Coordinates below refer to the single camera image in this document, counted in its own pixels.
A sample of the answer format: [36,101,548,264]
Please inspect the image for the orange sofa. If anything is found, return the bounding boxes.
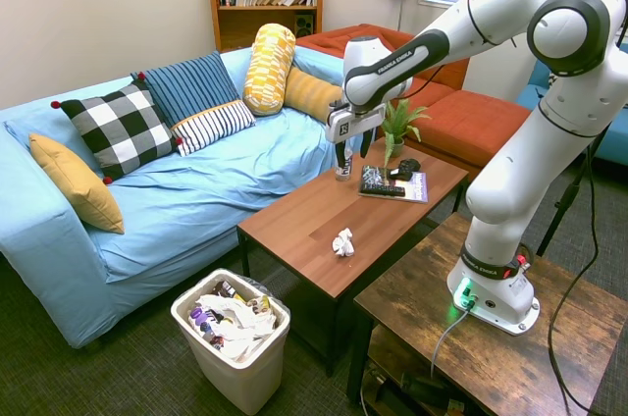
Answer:
[294,23,533,181]

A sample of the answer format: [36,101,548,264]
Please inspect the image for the black white checkered pillow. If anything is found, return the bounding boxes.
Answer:
[50,72,184,186]

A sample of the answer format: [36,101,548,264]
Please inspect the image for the small green potted plant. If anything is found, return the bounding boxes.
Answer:
[377,97,433,167]

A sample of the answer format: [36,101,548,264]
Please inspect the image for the black camera tripod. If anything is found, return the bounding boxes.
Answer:
[535,138,607,258]

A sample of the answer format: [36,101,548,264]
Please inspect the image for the wooden coffee table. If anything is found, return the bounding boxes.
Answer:
[236,136,471,378]

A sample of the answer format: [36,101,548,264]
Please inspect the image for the mustard yellow square pillow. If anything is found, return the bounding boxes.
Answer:
[27,132,126,235]

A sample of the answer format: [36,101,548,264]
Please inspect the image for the black patterned book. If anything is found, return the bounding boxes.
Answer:
[360,164,408,199]

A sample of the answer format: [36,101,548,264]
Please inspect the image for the yellow white patterned bolster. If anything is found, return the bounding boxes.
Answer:
[241,23,297,117]

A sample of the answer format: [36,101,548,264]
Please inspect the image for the black power strip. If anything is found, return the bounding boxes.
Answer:
[360,366,467,412]

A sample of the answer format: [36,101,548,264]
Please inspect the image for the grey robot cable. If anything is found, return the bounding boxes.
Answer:
[429,306,473,379]

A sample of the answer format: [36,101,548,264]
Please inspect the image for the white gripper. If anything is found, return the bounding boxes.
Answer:
[325,100,387,171]

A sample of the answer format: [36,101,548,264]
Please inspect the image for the yellow striped pillow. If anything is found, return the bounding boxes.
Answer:
[282,65,343,125]

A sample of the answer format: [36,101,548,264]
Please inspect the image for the crumpled white tissue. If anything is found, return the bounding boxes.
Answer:
[331,228,356,258]

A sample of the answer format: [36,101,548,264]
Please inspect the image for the black game controller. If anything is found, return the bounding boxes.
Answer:
[388,158,422,181]

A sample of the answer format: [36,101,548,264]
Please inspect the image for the blue striped pillow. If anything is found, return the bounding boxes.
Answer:
[130,51,241,129]

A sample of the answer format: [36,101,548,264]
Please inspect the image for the beige plastic trash bin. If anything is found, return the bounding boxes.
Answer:
[170,268,291,413]

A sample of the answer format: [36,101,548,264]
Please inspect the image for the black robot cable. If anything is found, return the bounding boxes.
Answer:
[546,138,605,413]

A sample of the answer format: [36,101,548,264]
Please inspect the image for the black small speaker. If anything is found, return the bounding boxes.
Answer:
[294,13,316,38]

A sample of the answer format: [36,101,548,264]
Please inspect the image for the white navy striped pillow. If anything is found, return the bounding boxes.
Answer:
[170,99,257,158]

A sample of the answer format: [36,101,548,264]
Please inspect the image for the light blue sofa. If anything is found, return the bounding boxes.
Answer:
[0,46,355,349]

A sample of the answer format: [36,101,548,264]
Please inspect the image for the rustic wooden robot table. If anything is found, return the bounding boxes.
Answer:
[345,212,628,416]

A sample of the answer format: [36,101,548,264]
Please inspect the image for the purple cover magazine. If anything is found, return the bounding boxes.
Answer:
[357,171,432,204]

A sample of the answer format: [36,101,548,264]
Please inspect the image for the teal blue chair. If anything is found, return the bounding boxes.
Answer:
[514,32,628,167]

